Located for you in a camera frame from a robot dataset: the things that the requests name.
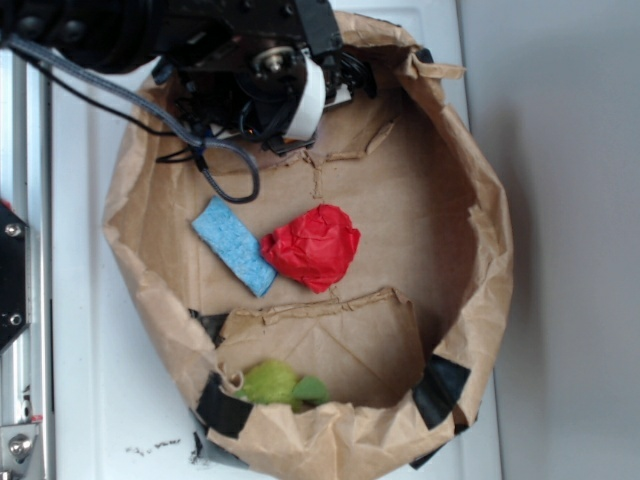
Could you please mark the crumpled red paper ball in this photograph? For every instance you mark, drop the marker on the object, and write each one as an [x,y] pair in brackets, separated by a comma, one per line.
[315,249]

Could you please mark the brown paper bag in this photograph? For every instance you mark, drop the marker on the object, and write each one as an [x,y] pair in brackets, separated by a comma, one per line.
[405,342]

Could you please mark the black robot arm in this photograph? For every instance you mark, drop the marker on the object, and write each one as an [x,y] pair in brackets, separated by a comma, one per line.
[108,37]

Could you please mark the aluminium rail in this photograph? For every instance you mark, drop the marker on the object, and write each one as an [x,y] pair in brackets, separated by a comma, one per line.
[27,406]

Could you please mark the green felt toy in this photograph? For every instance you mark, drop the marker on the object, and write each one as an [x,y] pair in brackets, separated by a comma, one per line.
[276,382]

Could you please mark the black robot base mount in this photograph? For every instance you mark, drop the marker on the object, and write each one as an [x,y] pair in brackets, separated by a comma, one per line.
[14,269]

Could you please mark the blue sponge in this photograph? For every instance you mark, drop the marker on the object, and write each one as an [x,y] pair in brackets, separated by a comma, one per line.
[233,243]

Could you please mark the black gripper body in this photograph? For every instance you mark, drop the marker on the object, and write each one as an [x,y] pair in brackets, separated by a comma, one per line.
[265,71]

